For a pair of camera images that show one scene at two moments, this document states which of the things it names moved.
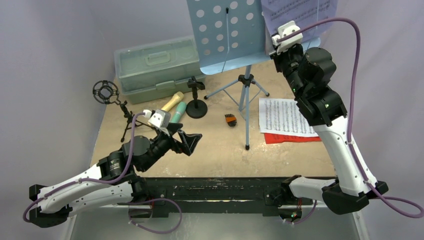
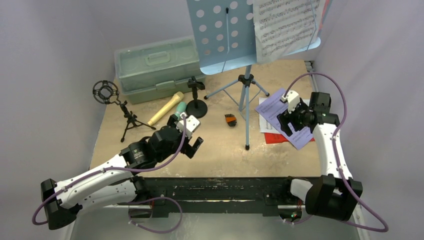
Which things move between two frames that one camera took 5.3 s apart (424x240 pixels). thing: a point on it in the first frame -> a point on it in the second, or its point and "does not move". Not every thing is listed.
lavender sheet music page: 303,12 -> 272,107
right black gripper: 283,57 -> 292,119
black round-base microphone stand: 196,108 does not move
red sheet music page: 272,138 does not move
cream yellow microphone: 178,97 does not move
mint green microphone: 180,111 does not move
